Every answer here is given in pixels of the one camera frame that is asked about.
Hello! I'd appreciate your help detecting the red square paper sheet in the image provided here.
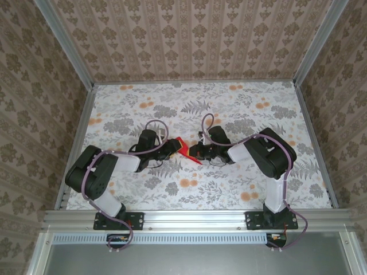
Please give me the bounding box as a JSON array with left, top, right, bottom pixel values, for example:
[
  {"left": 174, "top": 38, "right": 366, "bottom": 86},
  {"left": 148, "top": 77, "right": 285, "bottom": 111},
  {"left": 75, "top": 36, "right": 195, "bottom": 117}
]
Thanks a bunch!
[{"left": 171, "top": 136, "right": 203, "bottom": 165}]

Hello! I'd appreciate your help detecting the grey metal panel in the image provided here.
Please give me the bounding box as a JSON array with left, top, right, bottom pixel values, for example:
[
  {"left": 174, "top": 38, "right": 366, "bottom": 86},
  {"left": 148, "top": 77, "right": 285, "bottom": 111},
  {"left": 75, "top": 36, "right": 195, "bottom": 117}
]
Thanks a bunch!
[{"left": 27, "top": 231, "right": 367, "bottom": 275}]

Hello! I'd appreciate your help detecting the long aluminium mounting rail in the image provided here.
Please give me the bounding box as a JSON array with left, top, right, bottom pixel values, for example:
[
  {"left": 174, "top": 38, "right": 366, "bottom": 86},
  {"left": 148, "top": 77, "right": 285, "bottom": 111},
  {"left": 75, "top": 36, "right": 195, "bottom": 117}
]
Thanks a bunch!
[{"left": 41, "top": 208, "right": 356, "bottom": 231}]

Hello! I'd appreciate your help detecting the aluminium table side rail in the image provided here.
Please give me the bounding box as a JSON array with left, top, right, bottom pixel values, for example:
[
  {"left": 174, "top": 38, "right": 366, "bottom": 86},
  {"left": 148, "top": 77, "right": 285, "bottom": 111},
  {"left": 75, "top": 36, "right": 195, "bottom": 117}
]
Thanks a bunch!
[
  {"left": 53, "top": 84, "right": 97, "bottom": 210},
  {"left": 294, "top": 81, "right": 341, "bottom": 209}
]

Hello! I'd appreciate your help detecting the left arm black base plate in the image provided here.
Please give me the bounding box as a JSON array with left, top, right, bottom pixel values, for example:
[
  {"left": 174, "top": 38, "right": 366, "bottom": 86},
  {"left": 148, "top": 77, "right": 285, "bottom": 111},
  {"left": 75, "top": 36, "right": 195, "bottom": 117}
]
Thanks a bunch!
[{"left": 93, "top": 211, "right": 145, "bottom": 231}]

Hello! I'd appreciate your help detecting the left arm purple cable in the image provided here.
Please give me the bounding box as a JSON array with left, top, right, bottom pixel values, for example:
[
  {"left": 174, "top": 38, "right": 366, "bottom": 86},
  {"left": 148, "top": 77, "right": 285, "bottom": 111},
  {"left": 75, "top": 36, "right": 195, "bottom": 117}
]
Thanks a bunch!
[{"left": 80, "top": 119, "right": 170, "bottom": 253}]

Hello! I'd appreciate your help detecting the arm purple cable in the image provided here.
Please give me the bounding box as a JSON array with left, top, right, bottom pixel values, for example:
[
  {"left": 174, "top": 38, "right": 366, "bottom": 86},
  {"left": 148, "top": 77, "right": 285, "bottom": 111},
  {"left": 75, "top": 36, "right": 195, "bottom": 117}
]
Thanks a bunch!
[
  {"left": 201, "top": 113, "right": 309, "bottom": 253},
  {"left": 80, "top": 119, "right": 170, "bottom": 253}
]

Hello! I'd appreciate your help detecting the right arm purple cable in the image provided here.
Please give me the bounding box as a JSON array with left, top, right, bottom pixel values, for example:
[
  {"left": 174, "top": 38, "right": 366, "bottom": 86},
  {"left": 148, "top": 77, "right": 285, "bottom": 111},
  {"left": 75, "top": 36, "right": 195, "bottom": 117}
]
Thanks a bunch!
[{"left": 201, "top": 113, "right": 309, "bottom": 253}]

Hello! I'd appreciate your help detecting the slotted grey cable duct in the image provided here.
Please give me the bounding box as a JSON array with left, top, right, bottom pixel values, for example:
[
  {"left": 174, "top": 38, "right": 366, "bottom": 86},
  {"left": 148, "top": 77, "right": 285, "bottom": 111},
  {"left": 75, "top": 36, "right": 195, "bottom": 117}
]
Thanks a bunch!
[{"left": 53, "top": 232, "right": 272, "bottom": 244}]

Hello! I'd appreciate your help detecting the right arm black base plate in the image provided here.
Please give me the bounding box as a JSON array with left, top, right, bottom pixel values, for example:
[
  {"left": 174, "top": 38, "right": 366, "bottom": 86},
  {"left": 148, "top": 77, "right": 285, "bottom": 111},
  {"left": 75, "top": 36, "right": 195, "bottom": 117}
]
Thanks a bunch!
[{"left": 245, "top": 211, "right": 299, "bottom": 231}]

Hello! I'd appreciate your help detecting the aluminium frame post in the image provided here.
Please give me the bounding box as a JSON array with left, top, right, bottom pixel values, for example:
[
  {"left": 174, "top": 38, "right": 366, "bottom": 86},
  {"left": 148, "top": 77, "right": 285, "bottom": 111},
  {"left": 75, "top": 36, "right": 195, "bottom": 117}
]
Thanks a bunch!
[
  {"left": 33, "top": 0, "right": 95, "bottom": 89},
  {"left": 292, "top": 0, "right": 352, "bottom": 87}
]

